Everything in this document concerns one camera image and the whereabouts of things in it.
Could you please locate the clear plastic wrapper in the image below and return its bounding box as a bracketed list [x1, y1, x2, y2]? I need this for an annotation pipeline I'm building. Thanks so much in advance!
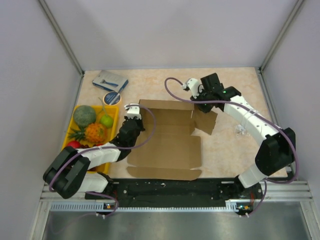
[235, 124, 247, 136]

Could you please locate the brown cardboard box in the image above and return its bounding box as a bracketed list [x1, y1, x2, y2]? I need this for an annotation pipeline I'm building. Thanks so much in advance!
[126, 99, 218, 181]

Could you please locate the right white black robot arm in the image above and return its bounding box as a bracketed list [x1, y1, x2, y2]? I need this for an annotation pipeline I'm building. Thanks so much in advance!
[184, 73, 296, 198]

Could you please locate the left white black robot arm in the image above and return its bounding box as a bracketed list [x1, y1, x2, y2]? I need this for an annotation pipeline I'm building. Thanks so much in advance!
[43, 113, 145, 199]

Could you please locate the blue razor package box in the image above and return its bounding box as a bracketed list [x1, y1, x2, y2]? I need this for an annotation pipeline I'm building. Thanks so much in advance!
[92, 70, 129, 93]

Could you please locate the yellow plastic tray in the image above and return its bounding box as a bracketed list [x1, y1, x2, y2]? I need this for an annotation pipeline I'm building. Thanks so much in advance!
[60, 104, 120, 175]

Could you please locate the green apple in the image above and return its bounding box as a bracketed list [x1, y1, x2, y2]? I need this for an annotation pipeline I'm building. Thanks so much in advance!
[99, 115, 114, 129]

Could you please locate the blue tape roll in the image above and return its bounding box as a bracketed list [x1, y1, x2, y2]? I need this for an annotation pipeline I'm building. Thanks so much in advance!
[102, 91, 122, 106]

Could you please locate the orange toy pineapple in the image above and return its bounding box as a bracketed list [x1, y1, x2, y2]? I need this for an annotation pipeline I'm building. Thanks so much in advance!
[68, 123, 108, 143]

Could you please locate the green cantaloupe melon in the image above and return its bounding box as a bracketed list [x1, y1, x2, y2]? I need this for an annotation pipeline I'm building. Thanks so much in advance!
[73, 105, 97, 128]

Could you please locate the red apple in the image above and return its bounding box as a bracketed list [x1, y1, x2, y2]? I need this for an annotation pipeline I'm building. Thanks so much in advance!
[66, 140, 81, 149]

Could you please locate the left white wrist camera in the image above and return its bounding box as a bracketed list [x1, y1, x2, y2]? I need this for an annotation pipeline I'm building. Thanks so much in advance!
[124, 103, 142, 120]

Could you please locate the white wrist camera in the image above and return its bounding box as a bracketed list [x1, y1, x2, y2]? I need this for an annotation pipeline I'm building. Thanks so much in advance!
[124, 103, 142, 120]
[182, 78, 204, 99]

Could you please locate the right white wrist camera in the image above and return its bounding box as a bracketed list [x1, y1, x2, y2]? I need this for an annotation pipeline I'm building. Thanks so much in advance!
[182, 78, 204, 99]

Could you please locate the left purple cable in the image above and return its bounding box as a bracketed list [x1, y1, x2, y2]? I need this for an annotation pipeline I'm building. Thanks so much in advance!
[48, 102, 157, 217]

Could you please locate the purple cable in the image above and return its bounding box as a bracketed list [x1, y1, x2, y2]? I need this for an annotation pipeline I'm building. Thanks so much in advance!
[164, 77, 300, 217]
[48, 102, 157, 217]

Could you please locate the right aluminium frame post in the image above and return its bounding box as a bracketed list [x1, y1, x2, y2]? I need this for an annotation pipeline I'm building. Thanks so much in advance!
[259, 0, 306, 72]

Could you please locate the aluminium frame post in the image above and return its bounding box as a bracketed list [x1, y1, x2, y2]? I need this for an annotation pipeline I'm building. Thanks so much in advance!
[259, 0, 306, 72]
[37, 0, 85, 76]

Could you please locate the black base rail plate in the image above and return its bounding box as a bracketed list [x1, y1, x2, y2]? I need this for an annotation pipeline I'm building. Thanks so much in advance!
[84, 177, 266, 207]

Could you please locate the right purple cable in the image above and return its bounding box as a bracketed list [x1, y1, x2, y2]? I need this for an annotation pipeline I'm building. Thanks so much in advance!
[164, 77, 300, 217]

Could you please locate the white slotted cable duct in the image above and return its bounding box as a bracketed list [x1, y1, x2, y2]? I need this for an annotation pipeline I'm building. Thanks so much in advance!
[49, 199, 247, 213]

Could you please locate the left aluminium frame post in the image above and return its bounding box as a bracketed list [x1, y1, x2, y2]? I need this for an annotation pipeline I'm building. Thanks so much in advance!
[37, 0, 85, 76]

